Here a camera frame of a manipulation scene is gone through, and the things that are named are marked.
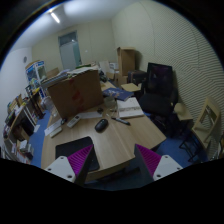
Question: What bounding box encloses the tall cardboard box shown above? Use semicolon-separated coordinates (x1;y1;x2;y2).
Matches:
117;47;135;85

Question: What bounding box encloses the dark suitcase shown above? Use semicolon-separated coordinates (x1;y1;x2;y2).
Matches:
127;70;147;85

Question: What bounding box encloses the large cardboard box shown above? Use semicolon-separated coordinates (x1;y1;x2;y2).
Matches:
48;70;103;118

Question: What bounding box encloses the blue white poster box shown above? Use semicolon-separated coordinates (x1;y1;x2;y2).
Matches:
25;60;47;88

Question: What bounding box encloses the ceiling tube light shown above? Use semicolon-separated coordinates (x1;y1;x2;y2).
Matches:
50;11;60;24

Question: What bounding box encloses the wooden chair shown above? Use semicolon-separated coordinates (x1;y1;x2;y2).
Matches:
179;96;221;162

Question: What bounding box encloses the white open notebook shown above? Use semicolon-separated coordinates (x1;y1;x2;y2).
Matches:
117;97;144;118

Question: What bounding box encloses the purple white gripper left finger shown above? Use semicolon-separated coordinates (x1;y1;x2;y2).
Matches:
46;145;94;186

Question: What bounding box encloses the black marker pen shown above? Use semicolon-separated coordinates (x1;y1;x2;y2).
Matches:
111;117;131;126

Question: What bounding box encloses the black office chair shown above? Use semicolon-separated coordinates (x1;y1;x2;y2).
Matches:
139;63;178;130

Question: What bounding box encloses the shelf with items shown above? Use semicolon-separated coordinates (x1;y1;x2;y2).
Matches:
3;90;44;163

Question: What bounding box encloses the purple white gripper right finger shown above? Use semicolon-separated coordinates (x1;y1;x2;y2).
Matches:
134;144;182;181

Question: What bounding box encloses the white remote control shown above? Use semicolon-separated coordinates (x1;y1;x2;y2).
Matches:
67;115;81;128

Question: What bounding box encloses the wooden desk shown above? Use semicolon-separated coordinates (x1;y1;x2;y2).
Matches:
41;82;166;181

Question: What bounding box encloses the black mouse pad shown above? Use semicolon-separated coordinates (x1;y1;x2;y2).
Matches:
55;136;100;172

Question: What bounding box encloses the black computer mouse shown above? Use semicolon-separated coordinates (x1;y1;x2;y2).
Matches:
95;119;108;132

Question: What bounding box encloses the blue book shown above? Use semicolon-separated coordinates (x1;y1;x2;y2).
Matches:
103;88;134;101

